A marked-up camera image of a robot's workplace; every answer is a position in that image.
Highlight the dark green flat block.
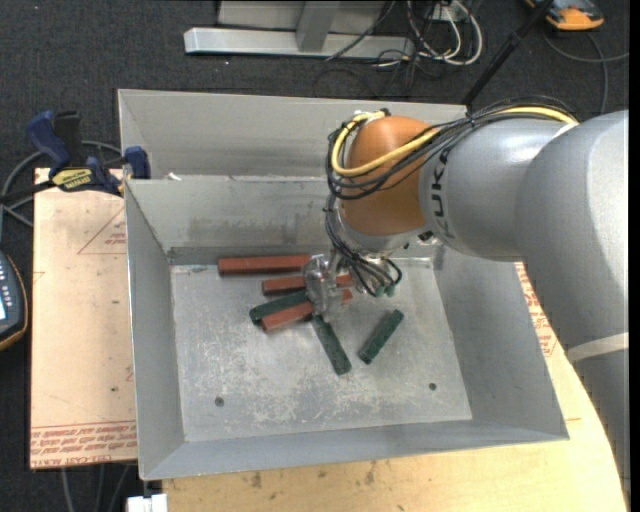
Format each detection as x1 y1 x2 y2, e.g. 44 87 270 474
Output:
248 290 312 324
311 316 353 376
357 308 405 366

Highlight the red-brown flat block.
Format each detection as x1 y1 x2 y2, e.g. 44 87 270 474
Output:
259 288 354 334
217 254 314 277
261 273 357 297

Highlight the brown cardboard board red print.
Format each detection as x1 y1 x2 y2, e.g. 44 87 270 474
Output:
29 167 559 471

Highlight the black cylinder on white bracket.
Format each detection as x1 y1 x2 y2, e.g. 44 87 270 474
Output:
402 228 443 250

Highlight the grey metal bin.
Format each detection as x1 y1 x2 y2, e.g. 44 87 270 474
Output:
117 88 570 482

